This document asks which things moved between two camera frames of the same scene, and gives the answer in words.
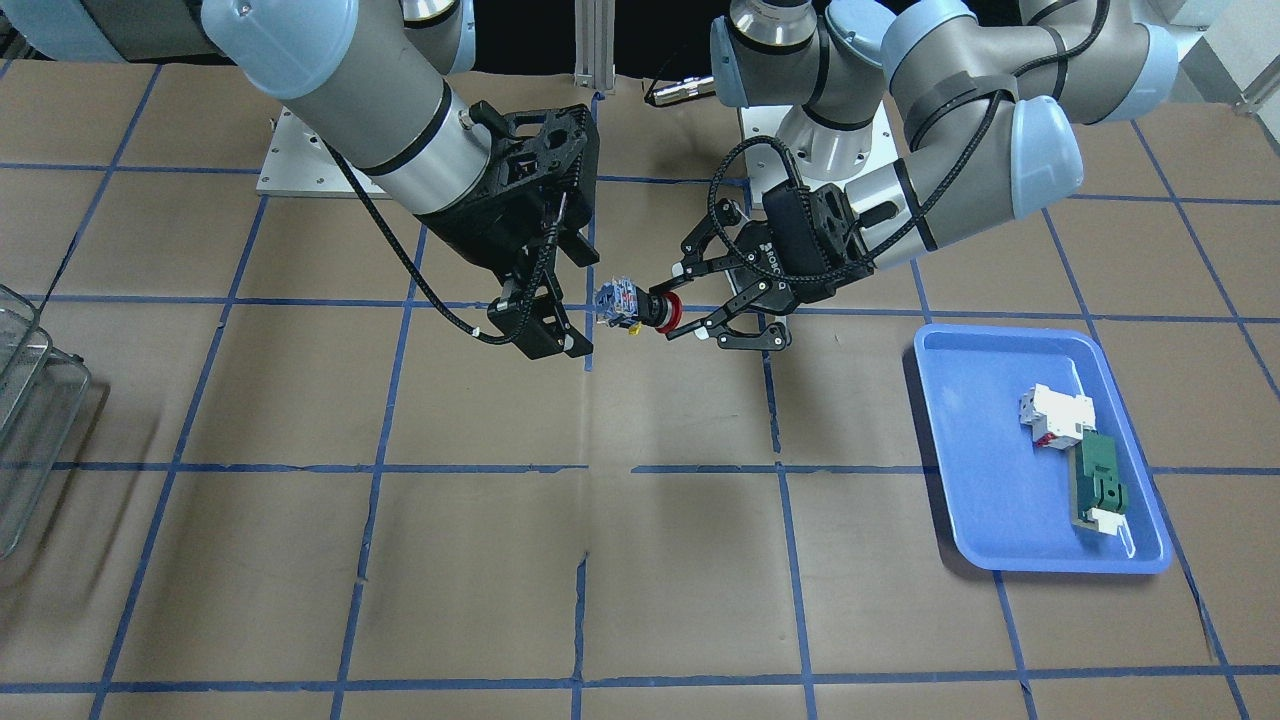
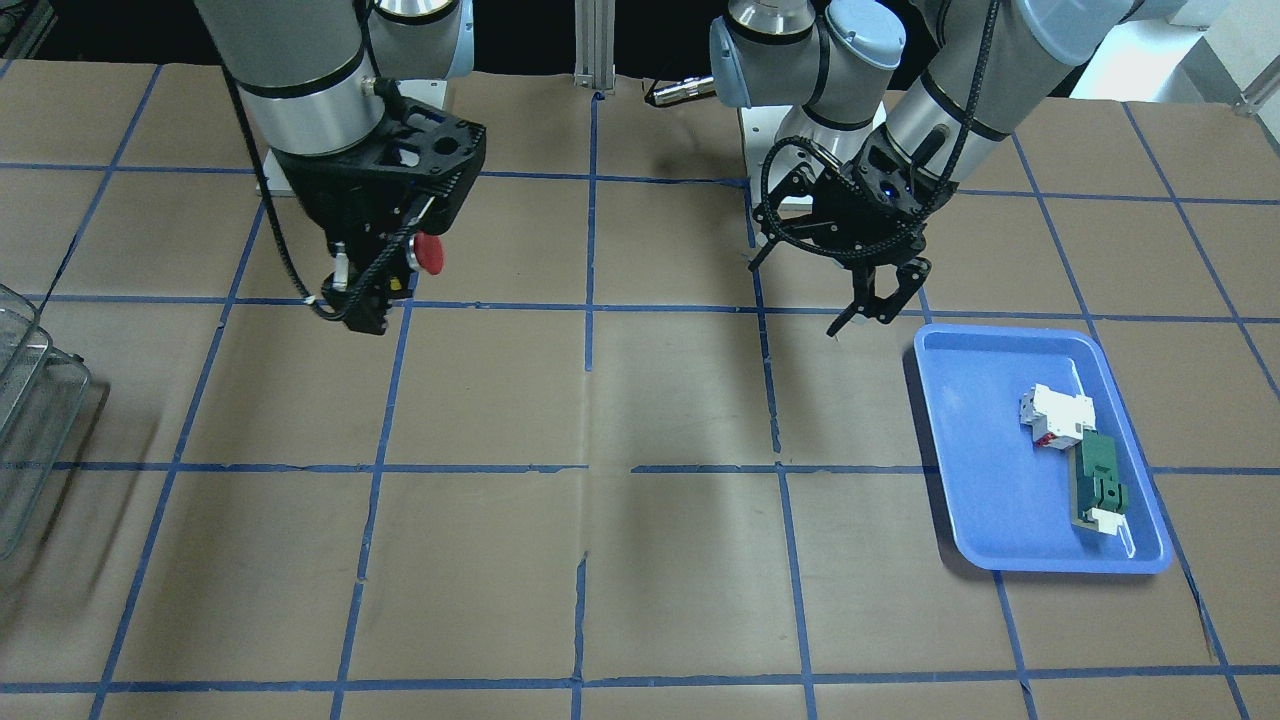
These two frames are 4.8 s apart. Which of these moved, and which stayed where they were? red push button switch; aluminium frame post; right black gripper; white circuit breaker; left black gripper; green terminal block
Moved: left black gripper; red push button switch; right black gripper
Stayed: aluminium frame post; green terminal block; white circuit breaker
